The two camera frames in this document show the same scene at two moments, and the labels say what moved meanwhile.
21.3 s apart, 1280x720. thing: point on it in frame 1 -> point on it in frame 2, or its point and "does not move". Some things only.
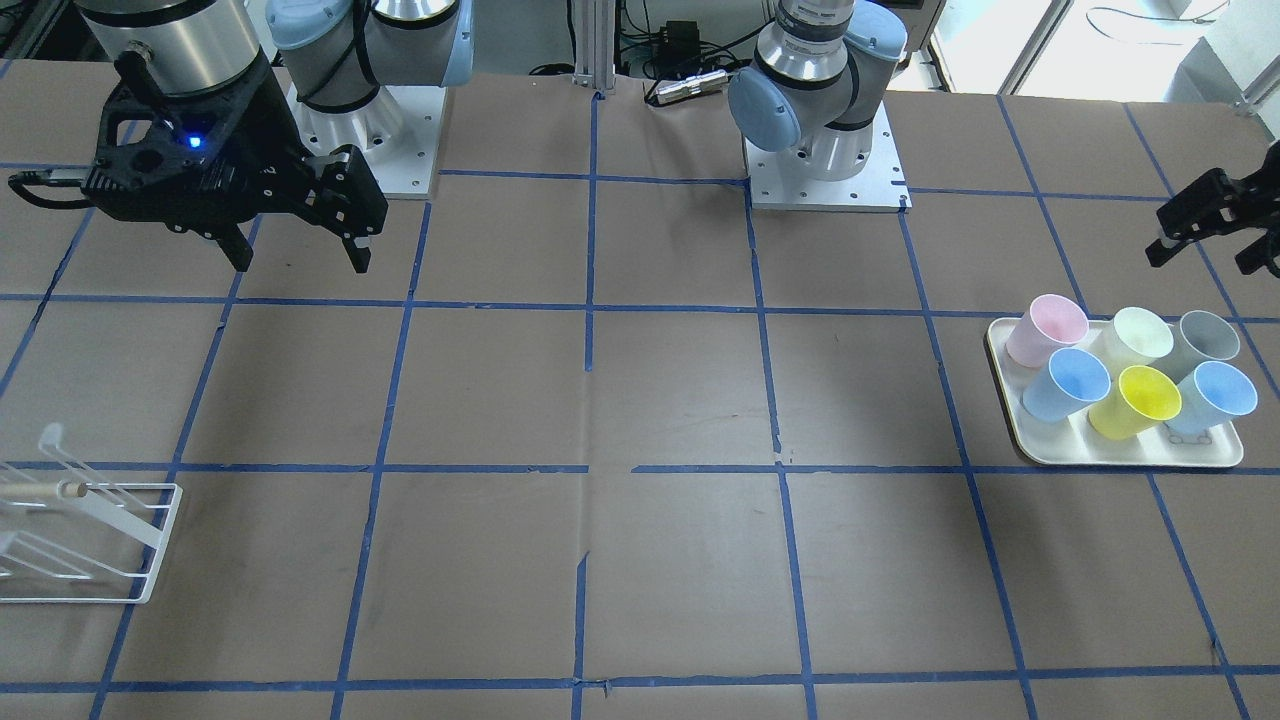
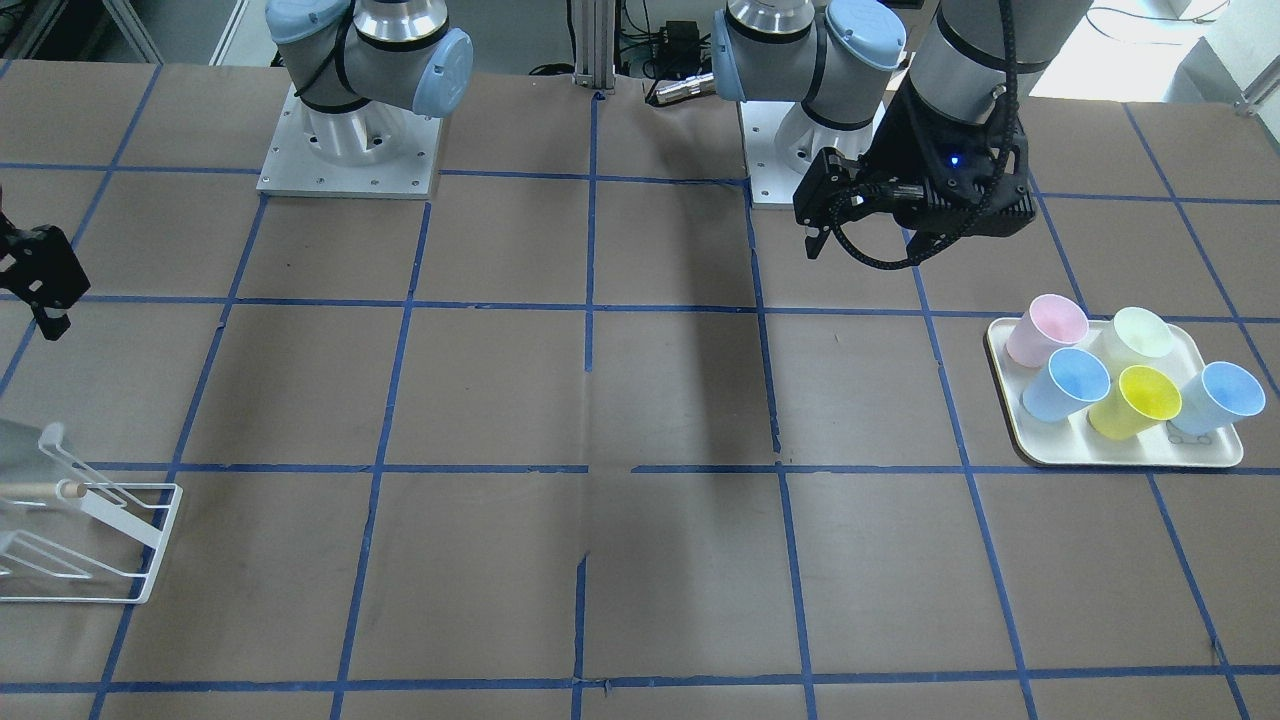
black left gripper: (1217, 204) -> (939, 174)
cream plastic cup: (1133, 337) does not move
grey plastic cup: (1198, 337) -> (22, 458)
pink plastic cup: (1052, 322) does not move
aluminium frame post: (594, 42) does not move
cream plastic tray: (1072, 440) does not move
